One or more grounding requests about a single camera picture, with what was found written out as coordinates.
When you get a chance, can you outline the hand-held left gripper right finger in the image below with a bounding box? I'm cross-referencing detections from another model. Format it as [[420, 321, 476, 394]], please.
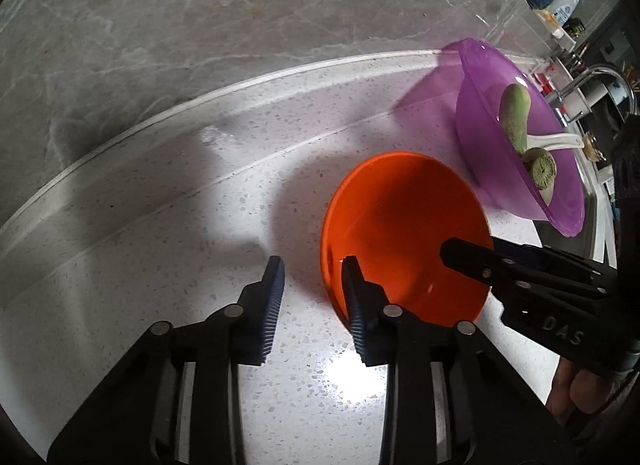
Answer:
[[341, 255, 566, 465]]

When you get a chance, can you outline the person's right hand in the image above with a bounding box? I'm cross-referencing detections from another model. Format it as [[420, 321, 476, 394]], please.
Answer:
[[546, 359, 619, 417]]

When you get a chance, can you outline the purple plastic bowl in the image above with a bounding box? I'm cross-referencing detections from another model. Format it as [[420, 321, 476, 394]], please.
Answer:
[[442, 38, 586, 237]]

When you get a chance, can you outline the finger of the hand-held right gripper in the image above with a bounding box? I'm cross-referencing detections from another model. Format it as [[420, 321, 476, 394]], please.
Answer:
[[440, 237, 608, 299], [492, 237, 620, 285]]

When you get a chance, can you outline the orange bowl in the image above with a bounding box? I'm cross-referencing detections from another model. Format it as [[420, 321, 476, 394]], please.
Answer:
[[319, 151, 495, 331]]

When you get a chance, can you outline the white cup with blue print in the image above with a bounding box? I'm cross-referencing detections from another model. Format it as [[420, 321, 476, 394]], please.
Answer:
[[606, 79, 634, 107]]

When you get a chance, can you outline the long green radish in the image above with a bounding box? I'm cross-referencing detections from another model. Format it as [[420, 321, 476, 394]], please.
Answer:
[[500, 84, 532, 155]]

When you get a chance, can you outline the chrome faucet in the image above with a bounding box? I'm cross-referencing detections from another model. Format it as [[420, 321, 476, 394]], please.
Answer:
[[552, 64, 636, 127]]

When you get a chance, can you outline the cut green radish piece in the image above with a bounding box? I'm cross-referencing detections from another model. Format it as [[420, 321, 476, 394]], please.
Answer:
[[522, 148, 558, 206]]

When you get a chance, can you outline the white spoon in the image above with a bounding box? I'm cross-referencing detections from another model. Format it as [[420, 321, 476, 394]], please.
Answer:
[[520, 131, 585, 162]]

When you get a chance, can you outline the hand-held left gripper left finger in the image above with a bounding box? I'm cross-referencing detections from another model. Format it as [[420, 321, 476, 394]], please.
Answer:
[[47, 255, 287, 465]]

